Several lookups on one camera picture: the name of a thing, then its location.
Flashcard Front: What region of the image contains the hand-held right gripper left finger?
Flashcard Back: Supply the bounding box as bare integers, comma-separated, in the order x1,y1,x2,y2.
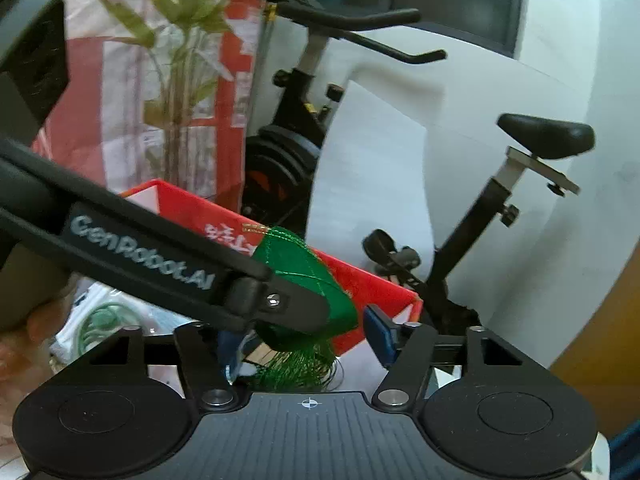
87,322,249,412

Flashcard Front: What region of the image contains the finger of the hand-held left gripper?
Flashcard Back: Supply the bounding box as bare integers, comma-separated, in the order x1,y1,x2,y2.
215,272,329,335

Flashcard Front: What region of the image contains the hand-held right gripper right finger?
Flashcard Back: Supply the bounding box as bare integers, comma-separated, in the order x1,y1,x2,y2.
363,304,547,411

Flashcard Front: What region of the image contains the red strawberry print box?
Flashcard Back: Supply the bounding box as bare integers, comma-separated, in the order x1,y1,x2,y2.
119,178,424,357

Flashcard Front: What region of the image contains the green tasselled sachet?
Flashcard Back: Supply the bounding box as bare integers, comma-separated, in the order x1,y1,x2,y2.
249,226,359,392

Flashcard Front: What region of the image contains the person's left hand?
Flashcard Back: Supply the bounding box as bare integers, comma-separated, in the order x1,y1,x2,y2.
0,297,76,366

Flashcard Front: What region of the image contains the white face mask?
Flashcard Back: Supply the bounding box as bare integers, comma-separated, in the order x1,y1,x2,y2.
52,280,201,363

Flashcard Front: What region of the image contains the white paper sheet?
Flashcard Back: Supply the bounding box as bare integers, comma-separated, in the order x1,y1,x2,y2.
304,79,449,288

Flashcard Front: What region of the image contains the black exercise bike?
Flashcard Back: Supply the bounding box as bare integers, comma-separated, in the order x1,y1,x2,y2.
239,0,597,343

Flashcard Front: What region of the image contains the wooden door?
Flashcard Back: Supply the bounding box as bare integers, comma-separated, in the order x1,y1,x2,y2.
547,237,640,443

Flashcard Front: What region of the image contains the plant print wall cloth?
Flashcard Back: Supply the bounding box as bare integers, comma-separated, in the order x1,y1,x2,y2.
30,0,273,213

